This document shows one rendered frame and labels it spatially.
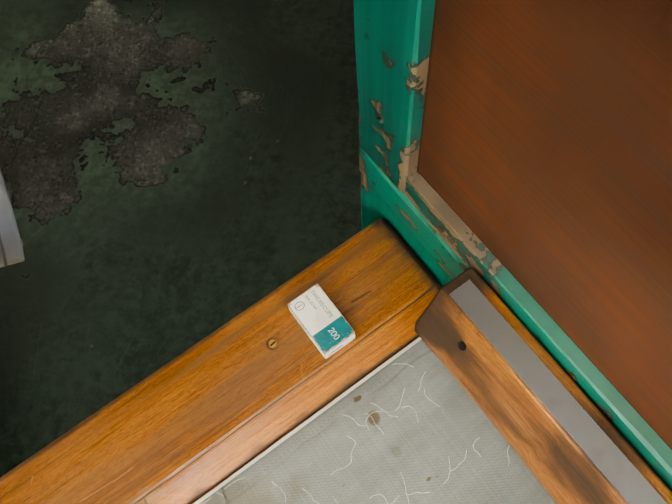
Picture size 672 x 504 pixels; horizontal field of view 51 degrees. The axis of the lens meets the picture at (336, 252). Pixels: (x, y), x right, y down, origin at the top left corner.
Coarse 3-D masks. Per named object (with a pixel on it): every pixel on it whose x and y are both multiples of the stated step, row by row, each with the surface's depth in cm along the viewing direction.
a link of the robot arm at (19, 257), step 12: (0, 180) 26; (0, 192) 26; (0, 204) 26; (0, 216) 26; (12, 216) 26; (0, 228) 26; (12, 228) 26; (0, 240) 26; (12, 240) 26; (0, 252) 27; (12, 252) 27; (0, 264) 27
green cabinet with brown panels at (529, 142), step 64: (384, 0) 45; (448, 0) 41; (512, 0) 36; (576, 0) 32; (640, 0) 29; (384, 64) 50; (448, 64) 45; (512, 64) 39; (576, 64) 35; (640, 64) 31; (384, 128) 58; (448, 128) 51; (512, 128) 43; (576, 128) 38; (640, 128) 34; (448, 192) 58; (512, 192) 48; (576, 192) 41; (640, 192) 36; (512, 256) 54; (576, 256) 46; (640, 256) 40; (576, 320) 51; (640, 320) 44; (576, 384) 55; (640, 384) 49; (640, 448) 52
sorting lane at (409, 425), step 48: (384, 384) 67; (432, 384) 67; (336, 432) 65; (384, 432) 65; (432, 432) 65; (480, 432) 65; (240, 480) 64; (288, 480) 64; (336, 480) 63; (384, 480) 63; (432, 480) 63; (480, 480) 63; (528, 480) 63
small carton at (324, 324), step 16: (320, 288) 66; (288, 304) 66; (304, 304) 66; (320, 304) 66; (304, 320) 65; (320, 320) 65; (336, 320) 65; (320, 336) 64; (336, 336) 64; (352, 336) 65; (320, 352) 66
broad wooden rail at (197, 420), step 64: (384, 256) 69; (256, 320) 67; (384, 320) 67; (192, 384) 65; (256, 384) 65; (320, 384) 65; (64, 448) 63; (128, 448) 63; (192, 448) 63; (256, 448) 64
